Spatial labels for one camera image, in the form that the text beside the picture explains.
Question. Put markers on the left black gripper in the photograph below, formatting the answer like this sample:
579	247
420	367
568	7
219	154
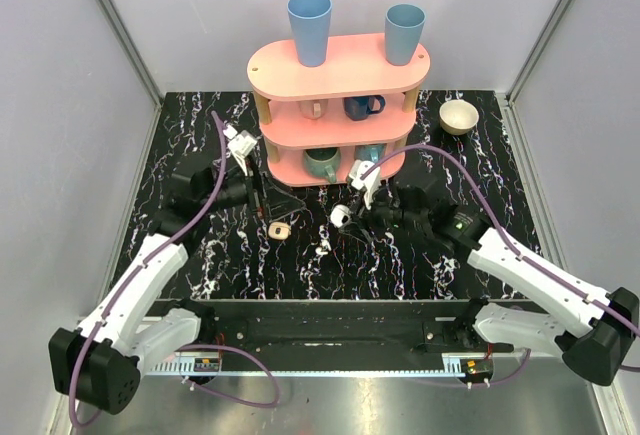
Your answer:
254	188

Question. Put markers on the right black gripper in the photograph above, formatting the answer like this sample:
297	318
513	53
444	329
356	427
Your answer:
365	217

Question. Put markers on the white earbud charging case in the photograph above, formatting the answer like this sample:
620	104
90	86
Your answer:
340	216

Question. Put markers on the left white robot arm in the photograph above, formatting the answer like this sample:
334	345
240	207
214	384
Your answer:
102	361

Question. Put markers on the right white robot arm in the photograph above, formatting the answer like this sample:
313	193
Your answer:
588	327

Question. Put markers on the white earbud upper left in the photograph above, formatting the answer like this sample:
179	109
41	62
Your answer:
324	248

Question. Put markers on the green ceramic mug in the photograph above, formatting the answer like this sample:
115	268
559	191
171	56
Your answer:
322	163

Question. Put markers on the light blue butterfly mug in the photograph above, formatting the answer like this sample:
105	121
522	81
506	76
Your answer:
372	152

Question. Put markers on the pink three-tier wooden shelf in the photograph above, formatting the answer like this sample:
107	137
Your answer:
355	65

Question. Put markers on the beige mug on shelf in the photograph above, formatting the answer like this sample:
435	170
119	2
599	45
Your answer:
313	109

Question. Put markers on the dark blue faceted mug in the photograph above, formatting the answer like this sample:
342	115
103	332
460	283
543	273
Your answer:
362	107

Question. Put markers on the cream ceramic bowl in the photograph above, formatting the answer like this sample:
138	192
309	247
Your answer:
458	117

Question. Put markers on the left blue plastic cup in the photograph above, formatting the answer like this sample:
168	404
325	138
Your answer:
310	24

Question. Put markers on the blue plastic cup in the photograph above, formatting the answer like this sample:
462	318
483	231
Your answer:
310	24
403	28

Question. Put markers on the right blue plastic cup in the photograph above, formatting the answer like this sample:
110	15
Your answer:
403	28

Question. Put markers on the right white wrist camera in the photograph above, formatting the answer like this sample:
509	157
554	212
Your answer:
364	176

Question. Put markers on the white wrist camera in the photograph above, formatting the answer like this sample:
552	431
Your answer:
364	176
240	145

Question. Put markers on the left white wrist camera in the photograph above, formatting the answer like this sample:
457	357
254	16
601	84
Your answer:
240	145

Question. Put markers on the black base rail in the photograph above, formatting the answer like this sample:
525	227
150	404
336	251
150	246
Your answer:
430	324

